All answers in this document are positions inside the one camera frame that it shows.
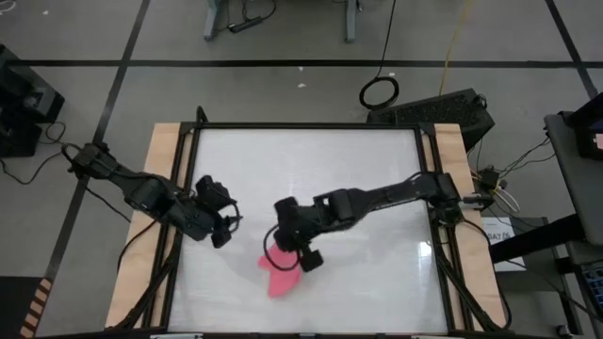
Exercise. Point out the grey side desk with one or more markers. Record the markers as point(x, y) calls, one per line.
point(575, 179)

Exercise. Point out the plywood table base board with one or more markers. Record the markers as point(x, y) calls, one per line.
point(160, 141)

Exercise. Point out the black metal table frame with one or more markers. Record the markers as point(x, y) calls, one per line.
point(306, 125)

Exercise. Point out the black equipment stack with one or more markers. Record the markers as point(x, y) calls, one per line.
point(23, 99)

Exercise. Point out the black power adapter hub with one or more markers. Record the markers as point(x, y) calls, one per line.
point(488, 178)

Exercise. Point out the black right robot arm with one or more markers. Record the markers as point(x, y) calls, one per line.
point(391, 190)

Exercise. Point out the black keyboard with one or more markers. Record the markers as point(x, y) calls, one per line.
point(433, 113)

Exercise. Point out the dark keyboard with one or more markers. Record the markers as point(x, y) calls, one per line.
point(594, 285)

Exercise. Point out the black power strip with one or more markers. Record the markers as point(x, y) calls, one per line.
point(245, 24)

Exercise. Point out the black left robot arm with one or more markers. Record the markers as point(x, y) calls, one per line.
point(146, 193)

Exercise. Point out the pink towel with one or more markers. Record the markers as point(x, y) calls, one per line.
point(281, 280)

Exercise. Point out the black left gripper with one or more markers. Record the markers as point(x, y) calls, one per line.
point(202, 221)

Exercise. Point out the grey desk leg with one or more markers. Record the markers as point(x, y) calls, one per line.
point(351, 21)
point(212, 19)

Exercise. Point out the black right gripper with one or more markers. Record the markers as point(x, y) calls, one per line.
point(299, 230)

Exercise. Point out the white paper label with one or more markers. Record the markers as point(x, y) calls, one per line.
point(501, 235)

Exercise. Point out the black monitor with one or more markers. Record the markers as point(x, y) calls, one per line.
point(589, 132)

